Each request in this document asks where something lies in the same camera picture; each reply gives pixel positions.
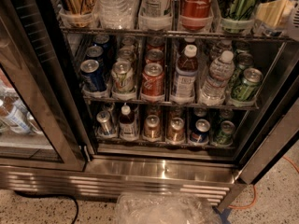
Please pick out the stainless steel fridge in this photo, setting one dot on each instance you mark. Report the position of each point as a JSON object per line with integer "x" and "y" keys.
{"x": 265, "y": 127}

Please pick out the blue can second row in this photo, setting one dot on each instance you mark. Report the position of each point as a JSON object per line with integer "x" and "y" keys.
{"x": 95, "y": 53}

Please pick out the white green can second row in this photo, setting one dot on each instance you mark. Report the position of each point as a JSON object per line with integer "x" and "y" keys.
{"x": 126, "y": 54}

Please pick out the brown tea bottle middle shelf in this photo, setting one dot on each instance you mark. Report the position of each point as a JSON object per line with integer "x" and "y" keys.
{"x": 186, "y": 72}

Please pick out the clear plastic bag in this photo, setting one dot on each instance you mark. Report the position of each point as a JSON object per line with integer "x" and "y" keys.
{"x": 140, "y": 208}

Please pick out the glass fridge door left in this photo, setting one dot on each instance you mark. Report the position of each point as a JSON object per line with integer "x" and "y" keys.
{"x": 56, "y": 147}

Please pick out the green can bottom shelf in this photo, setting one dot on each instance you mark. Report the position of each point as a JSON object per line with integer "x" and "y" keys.
{"x": 224, "y": 134}

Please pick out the blue pepsi can front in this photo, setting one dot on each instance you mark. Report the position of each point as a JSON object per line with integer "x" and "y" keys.
{"x": 92, "y": 74}

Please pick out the red coke can second row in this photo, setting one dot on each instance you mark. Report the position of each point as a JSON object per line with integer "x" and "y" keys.
{"x": 154, "y": 56}

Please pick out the white green can front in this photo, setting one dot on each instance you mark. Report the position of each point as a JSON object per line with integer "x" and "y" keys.
{"x": 122, "y": 74}

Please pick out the green monster can top shelf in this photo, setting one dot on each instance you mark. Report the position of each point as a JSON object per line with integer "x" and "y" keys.
{"x": 236, "y": 15}

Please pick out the white label bottle top shelf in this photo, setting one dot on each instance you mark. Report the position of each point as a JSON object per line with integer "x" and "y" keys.
{"x": 155, "y": 14}

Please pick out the silver can bottom shelf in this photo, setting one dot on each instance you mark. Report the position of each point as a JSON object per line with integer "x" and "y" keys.
{"x": 106, "y": 124}

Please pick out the brown tea bottle shelf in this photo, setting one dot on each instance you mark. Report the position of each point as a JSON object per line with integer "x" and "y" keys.
{"x": 186, "y": 72}
{"x": 128, "y": 125}

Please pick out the red coke can front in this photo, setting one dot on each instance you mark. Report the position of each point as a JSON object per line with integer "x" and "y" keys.
{"x": 153, "y": 80}

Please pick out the green can front middle shelf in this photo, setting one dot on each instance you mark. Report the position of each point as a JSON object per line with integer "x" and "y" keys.
{"x": 248, "y": 84}

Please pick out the clear water bottle shelf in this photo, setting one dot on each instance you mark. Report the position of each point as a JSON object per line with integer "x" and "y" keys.
{"x": 219, "y": 73}
{"x": 117, "y": 14}

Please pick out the orange can bottom shelf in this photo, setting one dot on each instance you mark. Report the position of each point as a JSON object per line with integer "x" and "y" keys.
{"x": 175, "y": 130}

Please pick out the blue pepsi can bottom shelf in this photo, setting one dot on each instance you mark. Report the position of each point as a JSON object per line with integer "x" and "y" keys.
{"x": 200, "y": 132}

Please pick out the brown tea bottle bottom shelf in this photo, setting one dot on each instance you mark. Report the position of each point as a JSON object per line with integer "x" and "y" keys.
{"x": 128, "y": 125}

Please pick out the clear water bottle top shelf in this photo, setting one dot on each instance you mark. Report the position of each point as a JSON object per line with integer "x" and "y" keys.
{"x": 117, "y": 14}

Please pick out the clear water bottle middle shelf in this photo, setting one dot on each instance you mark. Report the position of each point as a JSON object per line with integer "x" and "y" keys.
{"x": 219, "y": 73}

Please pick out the copper can bottom shelf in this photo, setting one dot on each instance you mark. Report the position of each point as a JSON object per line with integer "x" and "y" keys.
{"x": 152, "y": 126}

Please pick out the red coca cola can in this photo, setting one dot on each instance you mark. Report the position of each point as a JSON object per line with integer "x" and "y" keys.
{"x": 194, "y": 13}

